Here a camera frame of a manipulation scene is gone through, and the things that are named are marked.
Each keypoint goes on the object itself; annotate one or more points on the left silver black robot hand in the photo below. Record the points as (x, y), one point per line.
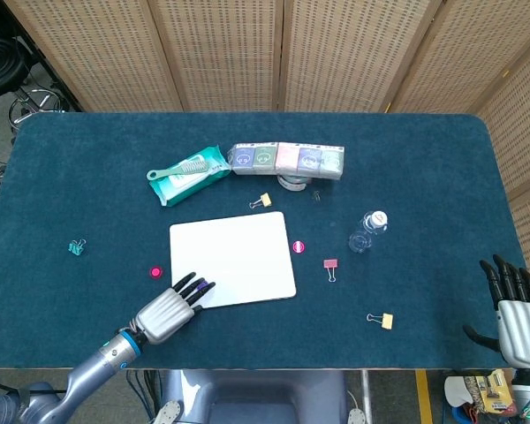
(165, 315)

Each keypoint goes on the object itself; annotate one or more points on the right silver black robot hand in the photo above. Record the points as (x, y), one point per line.
(523, 331)

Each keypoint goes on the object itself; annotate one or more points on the pink round magnet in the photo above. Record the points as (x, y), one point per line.
(298, 247)
(156, 272)

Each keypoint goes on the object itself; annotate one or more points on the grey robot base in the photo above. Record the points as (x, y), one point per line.
(256, 397)

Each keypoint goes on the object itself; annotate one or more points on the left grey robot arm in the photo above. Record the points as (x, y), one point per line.
(93, 366)

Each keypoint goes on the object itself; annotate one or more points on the white rectangular board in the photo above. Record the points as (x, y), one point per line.
(238, 252)

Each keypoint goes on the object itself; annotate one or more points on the yellow printed package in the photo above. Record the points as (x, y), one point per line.
(494, 393)

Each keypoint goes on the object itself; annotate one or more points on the teal binder clip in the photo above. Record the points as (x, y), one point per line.
(76, 249)

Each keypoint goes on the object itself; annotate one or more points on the green wet wipes pack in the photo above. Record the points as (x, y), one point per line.
(181, 192)

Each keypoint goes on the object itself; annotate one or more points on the large yellow binder clip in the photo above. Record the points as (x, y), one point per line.
(387, 321)

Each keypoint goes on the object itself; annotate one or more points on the pale green brush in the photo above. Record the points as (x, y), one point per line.
(194, 167)

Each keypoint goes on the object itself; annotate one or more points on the small yellow binder clip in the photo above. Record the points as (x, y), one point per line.
(266, 199)

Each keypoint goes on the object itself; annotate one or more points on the blue table mat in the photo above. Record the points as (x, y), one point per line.
(93, 176)

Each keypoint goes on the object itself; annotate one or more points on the pink binder clip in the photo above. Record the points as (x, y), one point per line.
(330, 263)

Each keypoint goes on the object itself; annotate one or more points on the clear plastic water bottle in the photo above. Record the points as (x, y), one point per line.
(362, 238)

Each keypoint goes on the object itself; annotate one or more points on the small black binder clip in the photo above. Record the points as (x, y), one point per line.
(316, 196)

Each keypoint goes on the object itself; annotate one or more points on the multicolour tissue packet bundle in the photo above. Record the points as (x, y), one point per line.
(287, 161)

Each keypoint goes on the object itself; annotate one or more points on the chrome stool base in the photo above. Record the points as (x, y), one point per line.
(31, 106)

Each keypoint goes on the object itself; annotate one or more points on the woven folding screen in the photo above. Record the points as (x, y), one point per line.
(225, 53)

